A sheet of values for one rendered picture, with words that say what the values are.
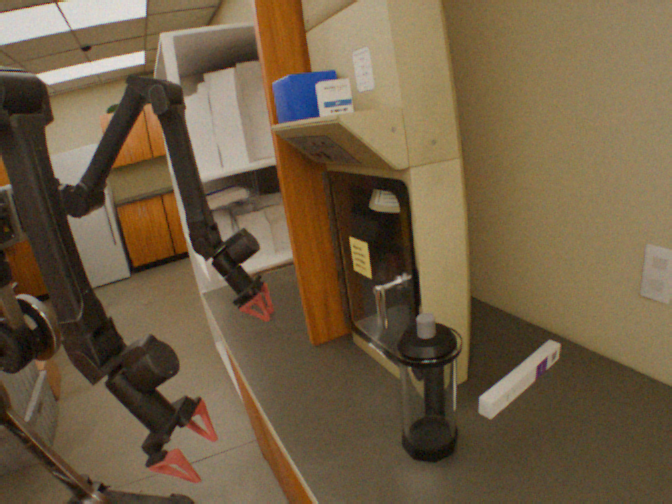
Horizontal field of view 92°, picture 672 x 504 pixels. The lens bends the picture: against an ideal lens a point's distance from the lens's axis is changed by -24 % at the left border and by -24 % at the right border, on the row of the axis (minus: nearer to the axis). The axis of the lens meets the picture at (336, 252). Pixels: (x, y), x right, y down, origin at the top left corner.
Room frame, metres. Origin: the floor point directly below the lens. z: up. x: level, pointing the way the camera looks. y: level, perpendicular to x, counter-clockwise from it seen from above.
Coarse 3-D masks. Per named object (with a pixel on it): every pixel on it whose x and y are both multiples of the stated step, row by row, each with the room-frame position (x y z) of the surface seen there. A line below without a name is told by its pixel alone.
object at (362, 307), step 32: (352, 192) 0.81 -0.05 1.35; (384, 192) 0.70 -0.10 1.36; (352, 224) 0.83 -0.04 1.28; (384, 224) 0.72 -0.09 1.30; (384, 256) 0.73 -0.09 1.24; (352, 288) 0.87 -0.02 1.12; (416, 288) 0.65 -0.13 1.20; (352, 320) 0.90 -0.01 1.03; (416, 320) 0.65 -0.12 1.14; (384, 352) 0.77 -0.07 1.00
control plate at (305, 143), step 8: (312, 136) 0.75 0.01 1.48; (320, 136) 0.72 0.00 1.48; (296, 144) 0.87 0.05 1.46; (304, 144) 0.83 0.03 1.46; (312, 144) 0.80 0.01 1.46; (320, 144) 0.76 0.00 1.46; (328, 144) 0.73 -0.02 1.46; (336, 144) 0.70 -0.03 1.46; (312, 152) 0.85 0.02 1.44; (328, 152) 0.78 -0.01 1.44; (336, 152) 0.75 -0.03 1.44; (344, 152) 0.72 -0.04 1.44; (320, 160) 0.88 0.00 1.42; (328, 160) 0.84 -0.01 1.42; (336, 160) 0.80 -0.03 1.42; (344, 160) 0.77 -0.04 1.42; (352, 160) 0.73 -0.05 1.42
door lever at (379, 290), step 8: (400, 280) 0.68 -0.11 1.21; (376, 288) 0.67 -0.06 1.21; (384, 288) 0.67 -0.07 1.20; (400, 288) 0.68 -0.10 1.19; (376, 296) 0.67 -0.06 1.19; (384, 296) 0.67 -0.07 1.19; (376, 304) 0.67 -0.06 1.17; (384, 304) 0.67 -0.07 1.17; (384, 312) 0.66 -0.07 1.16; (384, 320) 0.66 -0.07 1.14; (384, 328) 0.66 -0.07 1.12
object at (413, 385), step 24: (456, 336) 0.53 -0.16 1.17; (408, 360) 0.49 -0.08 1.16; (432, 360) 0.48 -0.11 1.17; (456, 360) 0.51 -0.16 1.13; (408, 384) 0.50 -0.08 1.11; (432, 384) 0.48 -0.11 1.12; (456, 384) 0.51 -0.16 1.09; (408, 408) 0.50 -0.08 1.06; (432, 408) 0.48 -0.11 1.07; (408, 432) 0.51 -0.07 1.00; (432, 432) 0.48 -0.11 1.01
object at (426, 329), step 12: (420, 324) 0.52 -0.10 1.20; (432, 324) 0.52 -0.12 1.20; (408, 336) 0.53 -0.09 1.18; (420, 336) 0.52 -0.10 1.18; (432, 336) 0.52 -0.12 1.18; (444, 336) 0.51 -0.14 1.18; (408, 348) 0.50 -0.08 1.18; (420, 348) 0.49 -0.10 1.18; (432, 348) 0.49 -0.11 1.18; (444, 348) 0.49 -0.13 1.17
